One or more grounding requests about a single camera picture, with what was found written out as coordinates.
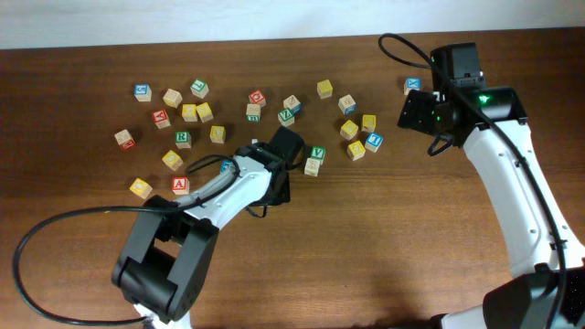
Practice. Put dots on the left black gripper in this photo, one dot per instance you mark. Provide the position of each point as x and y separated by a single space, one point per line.
282 196

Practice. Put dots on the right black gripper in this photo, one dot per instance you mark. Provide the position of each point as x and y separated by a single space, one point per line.
414 111

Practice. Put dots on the red letter A block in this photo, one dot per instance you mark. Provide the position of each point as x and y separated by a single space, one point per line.
180 185

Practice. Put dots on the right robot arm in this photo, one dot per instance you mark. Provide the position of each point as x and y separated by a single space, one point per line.
490 125

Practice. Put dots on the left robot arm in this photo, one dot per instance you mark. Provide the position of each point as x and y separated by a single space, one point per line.
164 263

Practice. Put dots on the blue letter X block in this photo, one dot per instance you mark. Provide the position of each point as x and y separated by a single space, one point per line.
411 83

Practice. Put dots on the plain carved wooden block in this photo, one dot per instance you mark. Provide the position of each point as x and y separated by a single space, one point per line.
312 167

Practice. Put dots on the yellow block right upper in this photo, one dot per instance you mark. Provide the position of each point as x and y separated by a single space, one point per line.
369 123

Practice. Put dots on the blue letter I block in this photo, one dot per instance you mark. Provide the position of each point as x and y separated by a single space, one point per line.
373 142

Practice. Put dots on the green letter V block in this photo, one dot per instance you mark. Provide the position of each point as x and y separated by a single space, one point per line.
318 153

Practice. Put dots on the blue block lower left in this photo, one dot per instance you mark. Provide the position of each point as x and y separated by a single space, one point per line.
225 165

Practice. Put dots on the yellow block right left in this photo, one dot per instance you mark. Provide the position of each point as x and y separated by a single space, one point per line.
349 130

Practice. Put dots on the yellow block right lower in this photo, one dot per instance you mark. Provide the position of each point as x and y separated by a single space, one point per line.
356 150

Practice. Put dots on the green letter Z block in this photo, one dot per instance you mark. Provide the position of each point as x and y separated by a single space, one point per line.
286 117

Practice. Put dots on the yellow block centre left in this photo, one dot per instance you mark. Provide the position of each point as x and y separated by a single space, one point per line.
217 134

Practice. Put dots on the green side wooden block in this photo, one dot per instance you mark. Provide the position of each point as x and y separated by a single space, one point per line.
253 112

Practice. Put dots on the yellow block top centre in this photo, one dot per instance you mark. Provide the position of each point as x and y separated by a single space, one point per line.
324 89

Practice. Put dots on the red letter C block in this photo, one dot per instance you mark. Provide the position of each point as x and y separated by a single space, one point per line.
257 97

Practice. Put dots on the yellow block right pair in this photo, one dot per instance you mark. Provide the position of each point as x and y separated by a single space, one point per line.
204 112

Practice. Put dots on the yellow block pair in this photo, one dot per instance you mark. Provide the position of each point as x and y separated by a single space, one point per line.
204 112
189 112

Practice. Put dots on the green letter R block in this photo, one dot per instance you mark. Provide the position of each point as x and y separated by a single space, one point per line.
183 140

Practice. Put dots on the yellow block lower left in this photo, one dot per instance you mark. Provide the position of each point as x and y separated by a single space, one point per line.
172 160

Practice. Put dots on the yellow block left pair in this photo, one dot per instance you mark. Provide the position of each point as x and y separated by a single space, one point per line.
189 112

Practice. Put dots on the green letter L block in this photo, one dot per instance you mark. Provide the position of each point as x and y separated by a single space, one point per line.
199 88

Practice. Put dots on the red letter K block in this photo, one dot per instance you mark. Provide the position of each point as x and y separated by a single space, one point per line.
161 119

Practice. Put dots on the yellow block bottom left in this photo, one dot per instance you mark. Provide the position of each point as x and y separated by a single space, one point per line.
140 188

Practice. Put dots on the wooden block red side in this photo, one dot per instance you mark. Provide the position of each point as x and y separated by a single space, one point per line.
125 140

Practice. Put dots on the blue block far left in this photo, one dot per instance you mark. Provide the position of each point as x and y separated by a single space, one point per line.
142 92

